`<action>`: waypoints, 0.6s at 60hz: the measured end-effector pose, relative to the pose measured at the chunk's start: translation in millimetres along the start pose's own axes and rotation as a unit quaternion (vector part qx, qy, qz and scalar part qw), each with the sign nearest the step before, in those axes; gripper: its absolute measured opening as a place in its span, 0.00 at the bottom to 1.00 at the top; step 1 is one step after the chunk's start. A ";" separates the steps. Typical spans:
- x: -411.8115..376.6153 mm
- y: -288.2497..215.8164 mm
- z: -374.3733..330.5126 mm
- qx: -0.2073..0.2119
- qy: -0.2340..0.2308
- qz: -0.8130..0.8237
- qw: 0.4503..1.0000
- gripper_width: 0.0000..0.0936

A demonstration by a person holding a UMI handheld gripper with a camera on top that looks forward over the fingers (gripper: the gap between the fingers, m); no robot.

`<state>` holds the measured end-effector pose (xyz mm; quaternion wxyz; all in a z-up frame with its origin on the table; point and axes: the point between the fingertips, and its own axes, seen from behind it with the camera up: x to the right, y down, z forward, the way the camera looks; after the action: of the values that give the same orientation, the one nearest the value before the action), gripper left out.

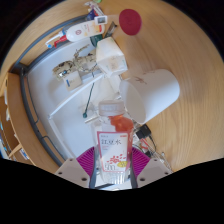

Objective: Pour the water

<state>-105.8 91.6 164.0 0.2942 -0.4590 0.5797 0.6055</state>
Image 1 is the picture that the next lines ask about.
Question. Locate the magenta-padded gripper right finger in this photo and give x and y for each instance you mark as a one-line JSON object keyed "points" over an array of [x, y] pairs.
{"points": [[154, 170]]}

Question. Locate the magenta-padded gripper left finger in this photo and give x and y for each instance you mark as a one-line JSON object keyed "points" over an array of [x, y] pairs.
{"points": [[71, 170]]}

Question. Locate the clear drink bottle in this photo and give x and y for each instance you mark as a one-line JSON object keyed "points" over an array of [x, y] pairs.
{"points": [[112, 150]]}

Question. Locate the black power adapter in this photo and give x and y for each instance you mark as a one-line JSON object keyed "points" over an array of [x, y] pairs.
{"points": [[143, 132]]}

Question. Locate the white desk lamp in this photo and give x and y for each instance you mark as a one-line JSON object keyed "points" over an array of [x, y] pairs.
{"points": [[74, 96]]}

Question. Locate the white cup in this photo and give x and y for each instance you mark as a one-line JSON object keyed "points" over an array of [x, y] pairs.
{"points": [[153, 90]]}

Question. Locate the brown tree figurine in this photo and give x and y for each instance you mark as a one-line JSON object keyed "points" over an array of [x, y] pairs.
{"points": [[75, 65]]}

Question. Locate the flat round red coaster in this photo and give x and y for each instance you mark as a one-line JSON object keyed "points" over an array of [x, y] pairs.
{"points": [[130, 21]]}

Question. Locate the small white digital display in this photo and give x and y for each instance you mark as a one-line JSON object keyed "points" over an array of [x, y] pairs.
{"points": [[101, 20]]}

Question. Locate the grey metal desk frame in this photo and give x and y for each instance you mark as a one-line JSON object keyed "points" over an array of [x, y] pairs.
{"points": [[26, 110]]}

